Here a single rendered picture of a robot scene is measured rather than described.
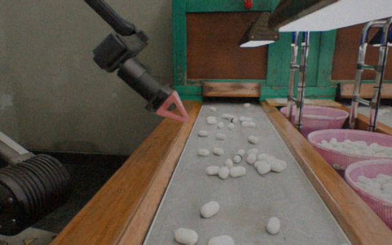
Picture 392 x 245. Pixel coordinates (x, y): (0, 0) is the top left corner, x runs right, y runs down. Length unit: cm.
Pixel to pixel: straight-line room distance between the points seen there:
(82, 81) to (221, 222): 238
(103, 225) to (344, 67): 145
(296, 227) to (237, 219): 9
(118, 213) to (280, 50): 128
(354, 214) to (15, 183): 58
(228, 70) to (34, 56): 190
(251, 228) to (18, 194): 41
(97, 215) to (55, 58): 245
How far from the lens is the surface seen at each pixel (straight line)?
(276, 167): 71
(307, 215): 56
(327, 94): 168
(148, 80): 73
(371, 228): 52
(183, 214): 53
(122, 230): 46
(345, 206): 56
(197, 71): 160
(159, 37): 249
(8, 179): 64
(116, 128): 271
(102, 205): 53
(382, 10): 25
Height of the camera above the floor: 101
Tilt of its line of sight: 14 degrees down
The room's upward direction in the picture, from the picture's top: straight up
